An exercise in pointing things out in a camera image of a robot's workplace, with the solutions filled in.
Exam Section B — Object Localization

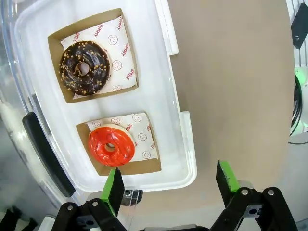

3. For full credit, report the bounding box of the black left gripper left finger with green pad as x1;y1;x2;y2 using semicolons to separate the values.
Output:
51;167;126;231

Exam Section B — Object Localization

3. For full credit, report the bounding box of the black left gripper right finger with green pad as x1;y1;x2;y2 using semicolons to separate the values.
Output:
210;160;298;231

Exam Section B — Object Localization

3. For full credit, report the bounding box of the white printed paper liner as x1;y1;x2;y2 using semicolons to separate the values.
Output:
85;113;159;162
60;14;138;101

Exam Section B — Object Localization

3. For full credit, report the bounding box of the chocolate donut with nut bits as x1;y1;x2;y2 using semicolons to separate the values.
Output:
59;40;113;95

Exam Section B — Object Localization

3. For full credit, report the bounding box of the brown cardboard donut box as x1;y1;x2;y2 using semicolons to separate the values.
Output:
47;8;140;104
76;110;162;177

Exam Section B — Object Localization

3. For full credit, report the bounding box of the red glazed donut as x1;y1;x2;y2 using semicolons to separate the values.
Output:
88;124;135;167

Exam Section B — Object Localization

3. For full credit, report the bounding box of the metal lid hinge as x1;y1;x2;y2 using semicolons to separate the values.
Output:
121;186;144;207

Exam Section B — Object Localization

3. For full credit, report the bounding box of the white plastic display tray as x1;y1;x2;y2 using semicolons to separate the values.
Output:
14;0;198;193

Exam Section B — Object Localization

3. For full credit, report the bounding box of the clear plastic tray lid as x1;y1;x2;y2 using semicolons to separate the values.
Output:
0;0;81;210

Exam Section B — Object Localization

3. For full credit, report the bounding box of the black rectangular plate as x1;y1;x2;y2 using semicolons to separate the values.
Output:
291;2;308;49

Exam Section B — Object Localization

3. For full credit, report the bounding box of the black lid handle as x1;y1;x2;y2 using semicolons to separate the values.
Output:
22;112;77;198

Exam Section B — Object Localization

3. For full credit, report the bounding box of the black cable bundle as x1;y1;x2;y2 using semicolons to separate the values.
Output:
288;77;308;145

